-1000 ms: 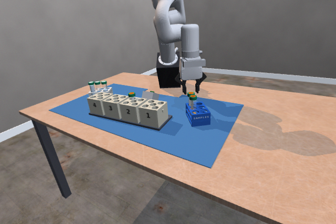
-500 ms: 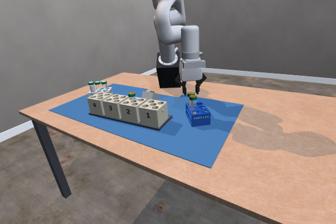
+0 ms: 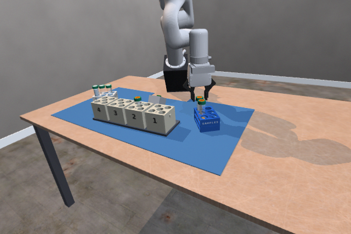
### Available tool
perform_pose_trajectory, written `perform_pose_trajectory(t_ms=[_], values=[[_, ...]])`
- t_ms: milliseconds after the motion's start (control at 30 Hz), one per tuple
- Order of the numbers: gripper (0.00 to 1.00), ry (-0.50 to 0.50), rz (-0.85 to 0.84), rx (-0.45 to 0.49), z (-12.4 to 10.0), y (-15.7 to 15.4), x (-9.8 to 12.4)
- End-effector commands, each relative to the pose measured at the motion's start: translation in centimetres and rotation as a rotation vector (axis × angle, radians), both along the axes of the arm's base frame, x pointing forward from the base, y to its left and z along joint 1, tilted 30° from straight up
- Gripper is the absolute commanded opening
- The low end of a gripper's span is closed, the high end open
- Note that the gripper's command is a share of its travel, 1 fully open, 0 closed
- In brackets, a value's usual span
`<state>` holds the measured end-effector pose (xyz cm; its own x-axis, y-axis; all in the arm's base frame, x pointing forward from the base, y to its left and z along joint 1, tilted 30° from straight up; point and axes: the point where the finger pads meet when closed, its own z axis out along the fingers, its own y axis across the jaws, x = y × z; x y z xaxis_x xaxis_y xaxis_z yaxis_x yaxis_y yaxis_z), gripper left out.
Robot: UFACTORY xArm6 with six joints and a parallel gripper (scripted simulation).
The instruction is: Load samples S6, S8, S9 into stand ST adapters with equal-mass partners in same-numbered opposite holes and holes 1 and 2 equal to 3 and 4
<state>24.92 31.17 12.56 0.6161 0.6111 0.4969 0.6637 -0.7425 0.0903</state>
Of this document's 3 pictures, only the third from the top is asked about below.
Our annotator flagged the blue tube rack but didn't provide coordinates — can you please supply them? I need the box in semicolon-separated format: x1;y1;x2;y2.
194;106;220;133

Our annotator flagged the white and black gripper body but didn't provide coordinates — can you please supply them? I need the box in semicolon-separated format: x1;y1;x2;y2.
187;63;211;87

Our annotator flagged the blue flat mat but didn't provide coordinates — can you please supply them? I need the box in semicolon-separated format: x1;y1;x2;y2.
51;87;255;176

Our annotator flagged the white tube rack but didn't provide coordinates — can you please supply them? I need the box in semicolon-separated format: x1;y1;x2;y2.
92;91;118;101

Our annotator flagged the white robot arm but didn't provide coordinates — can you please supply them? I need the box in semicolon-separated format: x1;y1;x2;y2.
159;0;215;75

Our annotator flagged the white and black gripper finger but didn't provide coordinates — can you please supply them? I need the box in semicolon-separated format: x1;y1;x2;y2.
204;79;216;100
183;79;195;102

